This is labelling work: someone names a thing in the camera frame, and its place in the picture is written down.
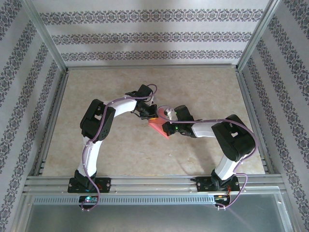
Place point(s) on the aluminium left frame post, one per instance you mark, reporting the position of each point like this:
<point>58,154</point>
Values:
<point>44,31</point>

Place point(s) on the aluminium left side rail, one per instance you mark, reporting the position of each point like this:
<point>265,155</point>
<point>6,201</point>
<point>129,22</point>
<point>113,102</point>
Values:
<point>52,120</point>

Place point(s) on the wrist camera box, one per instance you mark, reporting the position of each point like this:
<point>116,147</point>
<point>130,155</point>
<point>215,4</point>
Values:
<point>152,99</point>
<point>172,115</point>

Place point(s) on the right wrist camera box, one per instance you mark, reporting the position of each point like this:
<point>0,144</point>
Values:
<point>172,115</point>

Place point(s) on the grey metal sheet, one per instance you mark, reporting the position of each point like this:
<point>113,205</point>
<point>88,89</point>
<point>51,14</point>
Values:
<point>154,217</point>

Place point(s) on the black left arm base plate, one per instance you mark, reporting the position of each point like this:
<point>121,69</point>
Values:
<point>105,184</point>

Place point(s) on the pink cloth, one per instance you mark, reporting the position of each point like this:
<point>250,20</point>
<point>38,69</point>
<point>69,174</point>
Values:
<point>158,126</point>

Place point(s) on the aluminium mounting rail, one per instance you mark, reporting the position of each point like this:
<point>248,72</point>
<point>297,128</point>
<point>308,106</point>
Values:
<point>154,183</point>

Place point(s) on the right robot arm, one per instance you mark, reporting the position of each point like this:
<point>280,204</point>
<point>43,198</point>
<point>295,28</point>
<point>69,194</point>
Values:
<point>227,166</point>

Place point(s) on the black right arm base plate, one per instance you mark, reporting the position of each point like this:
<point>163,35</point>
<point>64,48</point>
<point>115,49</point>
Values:
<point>204,184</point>

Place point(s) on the aluminium back rail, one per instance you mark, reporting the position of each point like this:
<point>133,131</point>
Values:
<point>152,65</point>

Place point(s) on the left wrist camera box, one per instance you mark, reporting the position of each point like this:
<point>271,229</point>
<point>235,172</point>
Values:
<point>152,99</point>

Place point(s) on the aluminium right side rail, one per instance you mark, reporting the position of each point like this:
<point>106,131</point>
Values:
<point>246,96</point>

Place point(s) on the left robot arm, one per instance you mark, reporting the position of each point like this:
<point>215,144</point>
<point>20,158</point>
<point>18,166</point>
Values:
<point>90,157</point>

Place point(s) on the aluminium right frame post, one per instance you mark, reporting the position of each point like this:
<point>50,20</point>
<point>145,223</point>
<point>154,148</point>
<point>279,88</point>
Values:
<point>259,31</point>

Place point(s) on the aluminium frame post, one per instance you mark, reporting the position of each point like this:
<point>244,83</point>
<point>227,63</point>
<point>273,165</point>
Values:
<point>44,31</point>
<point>259,31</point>

